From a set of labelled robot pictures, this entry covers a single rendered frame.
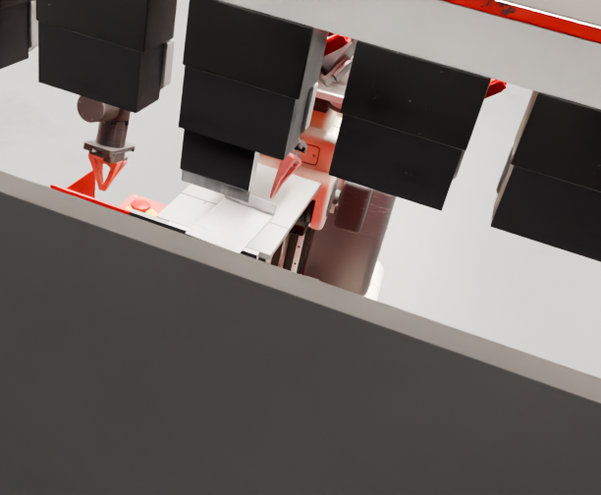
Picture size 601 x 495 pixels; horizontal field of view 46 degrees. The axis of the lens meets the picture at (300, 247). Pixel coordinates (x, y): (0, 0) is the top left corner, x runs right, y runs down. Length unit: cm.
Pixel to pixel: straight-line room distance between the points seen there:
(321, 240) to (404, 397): 174
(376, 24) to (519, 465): 53
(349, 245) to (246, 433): 169
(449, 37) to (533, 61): 9
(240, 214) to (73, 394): 65
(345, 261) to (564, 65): 143
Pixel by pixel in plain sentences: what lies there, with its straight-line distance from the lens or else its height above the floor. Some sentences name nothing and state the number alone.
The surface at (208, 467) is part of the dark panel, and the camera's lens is 46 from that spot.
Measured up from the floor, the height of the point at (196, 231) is 100.
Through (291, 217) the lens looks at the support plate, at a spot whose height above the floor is 100.
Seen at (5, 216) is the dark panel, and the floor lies 133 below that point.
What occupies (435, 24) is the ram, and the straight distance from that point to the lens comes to 79.
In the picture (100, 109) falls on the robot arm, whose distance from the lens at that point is 139.
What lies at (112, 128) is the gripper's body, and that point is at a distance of 147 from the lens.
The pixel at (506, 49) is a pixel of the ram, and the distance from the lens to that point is 79.
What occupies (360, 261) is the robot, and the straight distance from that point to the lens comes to 212.
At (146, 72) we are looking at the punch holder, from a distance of 94.
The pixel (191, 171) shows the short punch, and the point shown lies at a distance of 97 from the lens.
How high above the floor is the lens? 155
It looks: 32 degrees down
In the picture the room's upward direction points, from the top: 13 degrees clockwise
